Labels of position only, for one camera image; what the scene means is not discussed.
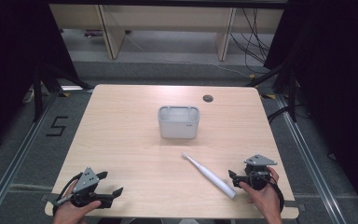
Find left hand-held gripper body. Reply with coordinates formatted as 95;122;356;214
70;167;103;209

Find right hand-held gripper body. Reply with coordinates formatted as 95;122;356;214
243;154;278;191

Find white electric toothbrush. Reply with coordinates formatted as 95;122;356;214
181;151;238;200

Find grey plastic holder box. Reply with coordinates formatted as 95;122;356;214
157;105;201;140

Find person's right hand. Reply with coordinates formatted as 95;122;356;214
239;165;284;224

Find person's left hand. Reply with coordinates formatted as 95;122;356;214
52;179;103;224

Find black metal stand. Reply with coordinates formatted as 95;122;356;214
245;61;298;123
32;61;95;123

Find dark curtain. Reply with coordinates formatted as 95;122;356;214
0;0;79;158
263;0;358;216

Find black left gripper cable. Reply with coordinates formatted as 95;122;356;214
52;172;86;217

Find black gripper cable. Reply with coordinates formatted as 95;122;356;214
52;172;86;217
269;177;285;214

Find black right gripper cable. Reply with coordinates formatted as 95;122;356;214
269;177;285;214

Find metal floor rail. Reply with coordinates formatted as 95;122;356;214
0;91;59;224
274;92;350;224

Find black floor cable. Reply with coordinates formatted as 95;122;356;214
267;105;293;124

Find thin white floor cable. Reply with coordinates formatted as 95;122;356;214
123;33;254;79

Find black hanging cables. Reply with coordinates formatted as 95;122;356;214
229;7;272;75

